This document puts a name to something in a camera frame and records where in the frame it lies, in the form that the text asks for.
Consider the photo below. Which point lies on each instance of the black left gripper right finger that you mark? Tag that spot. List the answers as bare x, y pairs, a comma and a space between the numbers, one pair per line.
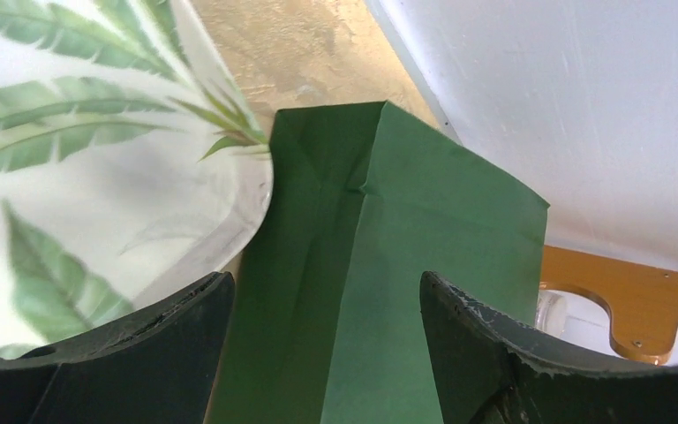
491, 368

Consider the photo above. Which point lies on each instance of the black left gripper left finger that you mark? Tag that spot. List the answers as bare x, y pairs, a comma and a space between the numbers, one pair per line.
156, 365

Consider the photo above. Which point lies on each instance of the green paper bag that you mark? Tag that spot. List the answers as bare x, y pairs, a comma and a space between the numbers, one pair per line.
326, 325

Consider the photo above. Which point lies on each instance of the small clear glass jar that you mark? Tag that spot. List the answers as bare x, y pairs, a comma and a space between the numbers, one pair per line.
551, 314

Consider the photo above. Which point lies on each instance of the orange wooden shelf rack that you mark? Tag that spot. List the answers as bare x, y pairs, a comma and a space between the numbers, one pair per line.
641, 301

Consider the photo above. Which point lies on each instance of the white tropical print tray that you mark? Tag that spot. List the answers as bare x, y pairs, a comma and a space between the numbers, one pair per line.
130, 163

